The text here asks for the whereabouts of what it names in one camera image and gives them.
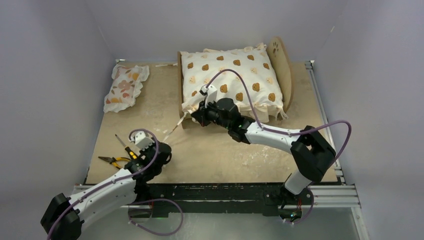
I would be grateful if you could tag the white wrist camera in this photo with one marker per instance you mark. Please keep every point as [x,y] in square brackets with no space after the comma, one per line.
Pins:
[141,139]
[210,94]

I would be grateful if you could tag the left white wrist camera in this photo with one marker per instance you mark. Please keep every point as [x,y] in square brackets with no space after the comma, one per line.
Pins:
[141,139]

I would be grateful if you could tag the yellow handled pliers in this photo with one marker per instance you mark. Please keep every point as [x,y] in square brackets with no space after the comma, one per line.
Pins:
[114,161]

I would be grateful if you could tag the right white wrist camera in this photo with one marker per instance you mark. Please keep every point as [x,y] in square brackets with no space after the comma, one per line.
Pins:
[210,94]

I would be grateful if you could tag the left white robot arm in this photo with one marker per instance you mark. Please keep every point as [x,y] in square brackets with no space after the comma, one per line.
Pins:
[66,217]

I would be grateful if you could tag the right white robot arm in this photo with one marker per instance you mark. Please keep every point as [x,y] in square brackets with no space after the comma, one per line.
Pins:
[312,153]

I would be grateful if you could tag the yellow black screwdriver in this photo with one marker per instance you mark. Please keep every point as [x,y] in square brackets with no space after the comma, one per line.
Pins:
[131,153]

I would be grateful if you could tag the bear print white cushion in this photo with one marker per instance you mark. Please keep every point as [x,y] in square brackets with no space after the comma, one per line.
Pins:
[232,76]

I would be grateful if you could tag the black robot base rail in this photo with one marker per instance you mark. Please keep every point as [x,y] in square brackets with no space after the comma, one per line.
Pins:
[269,199]

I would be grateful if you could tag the floral print small pillow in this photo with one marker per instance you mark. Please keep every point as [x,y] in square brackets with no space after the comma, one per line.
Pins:
[127,83]

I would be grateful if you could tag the wooden pet bed frame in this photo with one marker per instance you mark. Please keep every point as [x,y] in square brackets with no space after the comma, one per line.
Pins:
[281,66]

